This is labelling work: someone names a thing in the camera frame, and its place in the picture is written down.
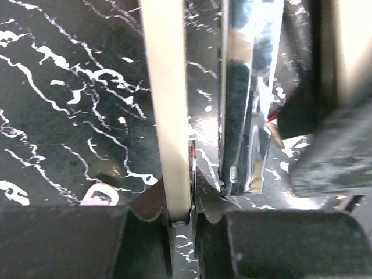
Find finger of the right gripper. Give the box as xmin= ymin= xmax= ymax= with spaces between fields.
xmin=274 ymin=87 xmax=371 ymax=195

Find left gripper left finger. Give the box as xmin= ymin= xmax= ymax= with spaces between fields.
xmin=1 ymin=181 xmax=171 ymax=278

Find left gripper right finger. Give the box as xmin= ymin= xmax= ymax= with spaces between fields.
xmin=194 ymin=170 xmax=371 ymax=278

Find small white stapler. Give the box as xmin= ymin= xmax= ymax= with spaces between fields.
xmin=80 ymin=183 xmax=119 ymax=206

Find large beige stapler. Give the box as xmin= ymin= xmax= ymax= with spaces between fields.
xmin=140 ymin=1 xmax=371 ymax=224

